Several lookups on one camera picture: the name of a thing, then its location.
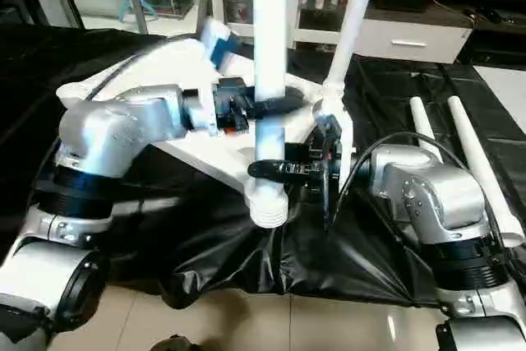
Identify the white plastic table top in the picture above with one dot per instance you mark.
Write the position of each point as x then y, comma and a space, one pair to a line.
213, 153

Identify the white plastic table leg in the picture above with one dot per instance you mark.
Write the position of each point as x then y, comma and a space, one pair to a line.
269, 30
353, 26
423, 125
472, 145

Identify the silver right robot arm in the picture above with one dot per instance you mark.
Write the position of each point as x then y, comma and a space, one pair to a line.
431, 199

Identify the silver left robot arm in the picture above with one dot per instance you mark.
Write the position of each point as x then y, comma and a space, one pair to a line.
107, 133

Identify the white glass door cabinet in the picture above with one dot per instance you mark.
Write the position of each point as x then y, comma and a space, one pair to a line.
312, 1

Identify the black work mat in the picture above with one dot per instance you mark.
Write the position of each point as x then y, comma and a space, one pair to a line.
328, 277

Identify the teal plastic bag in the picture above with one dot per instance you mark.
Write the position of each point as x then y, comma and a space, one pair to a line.
123, 10

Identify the white drawer unit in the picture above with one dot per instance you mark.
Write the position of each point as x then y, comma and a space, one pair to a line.
415, 34

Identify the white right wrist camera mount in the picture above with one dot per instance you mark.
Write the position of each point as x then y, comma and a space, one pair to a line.
347, 129

